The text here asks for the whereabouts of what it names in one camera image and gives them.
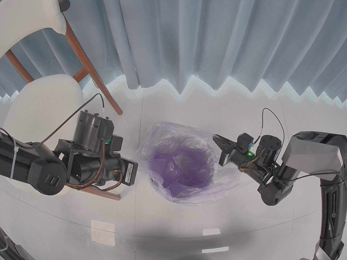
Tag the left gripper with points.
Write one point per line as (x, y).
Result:
(112, 169)

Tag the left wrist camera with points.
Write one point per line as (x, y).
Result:
(107, 127)

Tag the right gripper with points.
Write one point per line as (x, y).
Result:
(244, 160)

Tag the white padded wooden chair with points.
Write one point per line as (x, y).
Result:
(48, 104)

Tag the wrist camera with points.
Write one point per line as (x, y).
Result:
(107, 127)
(245, 141)

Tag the purple plastic bag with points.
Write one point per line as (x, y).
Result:
(189, 166)

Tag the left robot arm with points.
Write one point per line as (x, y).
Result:
(27, 166)

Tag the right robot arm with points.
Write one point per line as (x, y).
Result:
(309, 156)

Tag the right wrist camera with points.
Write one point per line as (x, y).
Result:
(245, 141)

